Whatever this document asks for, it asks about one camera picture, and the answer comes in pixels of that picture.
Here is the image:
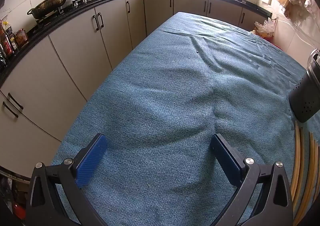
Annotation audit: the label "white plastic bag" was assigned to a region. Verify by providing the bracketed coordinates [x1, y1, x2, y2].
[254, 18, 275, 37]

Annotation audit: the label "red seasoning packet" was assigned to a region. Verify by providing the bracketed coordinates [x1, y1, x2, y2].
[14, 28, 28, 47]

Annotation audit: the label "black kitchen countertop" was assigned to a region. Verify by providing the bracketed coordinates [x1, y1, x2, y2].
[0, 0, 273, 84]

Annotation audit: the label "black gas stove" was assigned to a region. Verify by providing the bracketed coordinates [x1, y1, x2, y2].
[35, 0, 110, 28]

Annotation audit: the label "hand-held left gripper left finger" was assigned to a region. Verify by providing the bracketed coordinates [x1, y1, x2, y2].
[26, 133, 108, 226]

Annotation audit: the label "beige kitchen base cabinets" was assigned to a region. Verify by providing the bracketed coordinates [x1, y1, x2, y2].
[0, 0, 272, 186]

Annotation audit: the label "dark perforated utensil holder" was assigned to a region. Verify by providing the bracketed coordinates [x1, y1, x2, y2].
[289, 52, 320, 123]

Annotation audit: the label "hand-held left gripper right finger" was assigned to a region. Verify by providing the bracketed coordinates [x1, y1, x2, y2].
[210, 133, 293, 226]

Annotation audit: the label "dark sauce bottle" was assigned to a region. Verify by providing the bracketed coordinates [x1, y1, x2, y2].
[0, 24, 13, 57]

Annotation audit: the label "blue tablecloth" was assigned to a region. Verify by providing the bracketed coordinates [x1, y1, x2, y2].
[51, 11, 320, 226]

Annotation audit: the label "steel pan with glass lid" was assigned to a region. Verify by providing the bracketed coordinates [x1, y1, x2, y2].
[27, 0, 68, 20]

